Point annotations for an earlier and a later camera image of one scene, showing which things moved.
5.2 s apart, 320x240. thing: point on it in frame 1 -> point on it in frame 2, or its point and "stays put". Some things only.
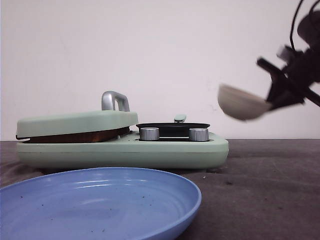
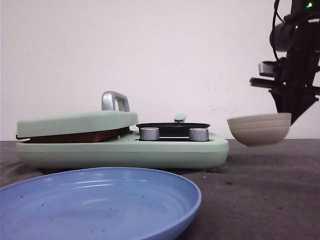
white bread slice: (93, 137) stays put
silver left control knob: (149, 133) stays put
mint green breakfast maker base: (133, 153) stays put
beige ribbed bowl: (241, 105) -> (260, 130)
